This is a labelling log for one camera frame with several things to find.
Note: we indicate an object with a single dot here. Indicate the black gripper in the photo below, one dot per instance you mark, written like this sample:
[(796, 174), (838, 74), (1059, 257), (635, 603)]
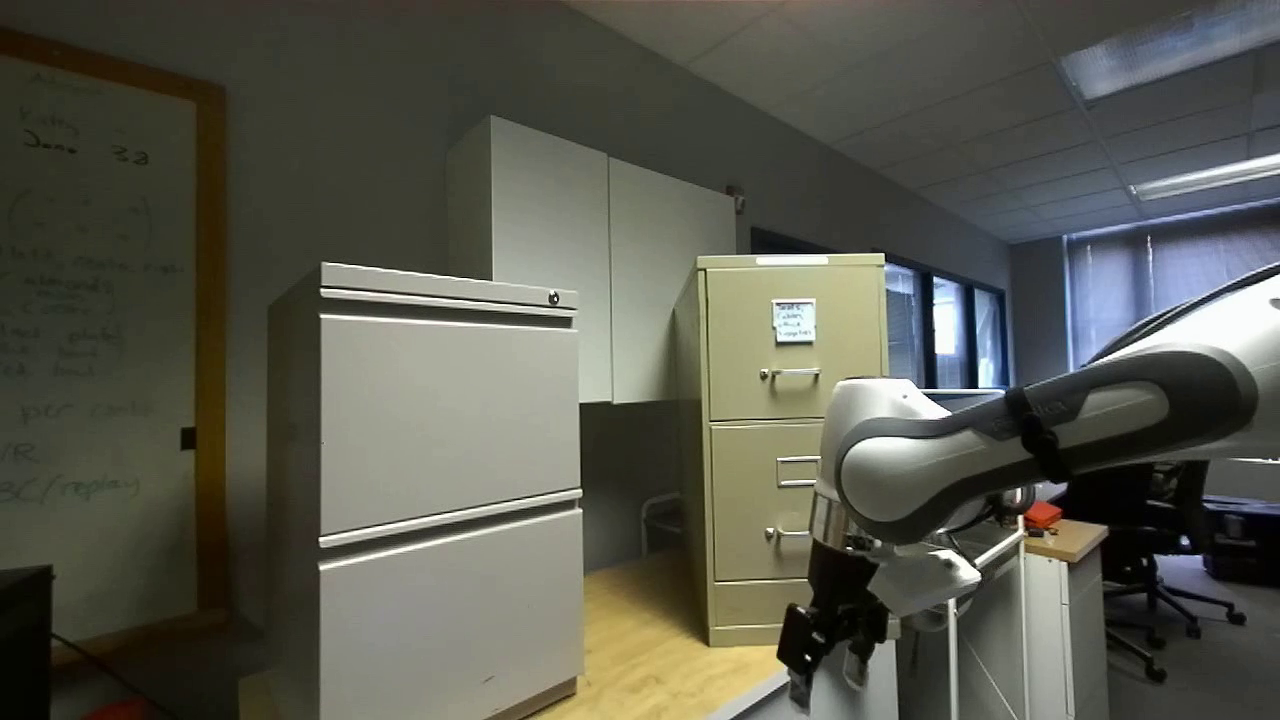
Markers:
[(843, 595)]

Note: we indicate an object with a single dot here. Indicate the beige drawer without paper label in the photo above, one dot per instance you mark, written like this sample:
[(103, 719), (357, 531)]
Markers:
[(741, 503)]

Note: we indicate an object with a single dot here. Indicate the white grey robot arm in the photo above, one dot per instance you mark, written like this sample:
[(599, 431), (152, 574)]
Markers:
[(1134, 401)]

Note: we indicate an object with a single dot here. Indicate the beige metal filing cabinet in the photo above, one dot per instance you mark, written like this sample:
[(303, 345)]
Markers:
[(687, 466)]

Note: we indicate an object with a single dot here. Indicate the beige drawer with paper label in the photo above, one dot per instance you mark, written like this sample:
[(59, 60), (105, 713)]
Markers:
[(745, 321)]

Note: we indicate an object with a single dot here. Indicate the large grey cabinet drawer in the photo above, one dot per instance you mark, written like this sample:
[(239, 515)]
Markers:
[(455, 621), (444, 421)]

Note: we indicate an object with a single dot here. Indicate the grey lateral file cabinet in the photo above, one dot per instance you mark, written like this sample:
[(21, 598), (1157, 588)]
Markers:
[(289, 507)]

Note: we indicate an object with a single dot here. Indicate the metal label holder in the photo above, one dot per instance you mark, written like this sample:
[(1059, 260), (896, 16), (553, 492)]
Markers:
[(796, 470)]

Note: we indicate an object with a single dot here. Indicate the wooden top side table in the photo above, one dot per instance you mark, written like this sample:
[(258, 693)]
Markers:
[(1067, 615)]

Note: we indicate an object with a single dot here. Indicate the small red object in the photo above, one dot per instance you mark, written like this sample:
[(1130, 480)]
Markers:
[(1041, 516)]

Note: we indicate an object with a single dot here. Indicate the white paper label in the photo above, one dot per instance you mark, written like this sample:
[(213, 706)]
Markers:
[(792, 321)]

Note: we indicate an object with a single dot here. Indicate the black office chair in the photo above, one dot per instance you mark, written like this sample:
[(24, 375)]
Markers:
[(1146, 534)]

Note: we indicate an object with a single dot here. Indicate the dark interior window row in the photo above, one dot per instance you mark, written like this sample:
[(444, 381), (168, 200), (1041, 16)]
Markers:
[(944, 327)]

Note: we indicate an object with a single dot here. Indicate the black bag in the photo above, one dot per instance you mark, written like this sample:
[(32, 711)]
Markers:
[(1246, 540)]

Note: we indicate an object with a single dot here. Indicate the window with blinds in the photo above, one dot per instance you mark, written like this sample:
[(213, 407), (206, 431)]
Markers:
[(1174, 287)]

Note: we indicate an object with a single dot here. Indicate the narrow ceiling light strip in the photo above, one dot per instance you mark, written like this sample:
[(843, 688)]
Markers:
[(1207, 179)]

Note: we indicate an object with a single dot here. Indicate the large ceiling light panel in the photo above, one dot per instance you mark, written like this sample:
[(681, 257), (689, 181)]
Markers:
[(1174, 46)]

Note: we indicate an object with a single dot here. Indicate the wood framed whiteboard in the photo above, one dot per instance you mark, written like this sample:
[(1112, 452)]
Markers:
[(105, 345)]

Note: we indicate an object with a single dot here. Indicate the black box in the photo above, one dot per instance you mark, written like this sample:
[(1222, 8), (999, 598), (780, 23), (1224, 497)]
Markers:
[(24, 644)]

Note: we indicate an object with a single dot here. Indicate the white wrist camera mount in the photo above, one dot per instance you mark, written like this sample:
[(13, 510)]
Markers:
[(934, 574)]

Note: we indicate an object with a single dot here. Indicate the white overhead wall cabinet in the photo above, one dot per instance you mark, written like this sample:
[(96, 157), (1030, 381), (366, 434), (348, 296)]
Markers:
[(563, 254)]

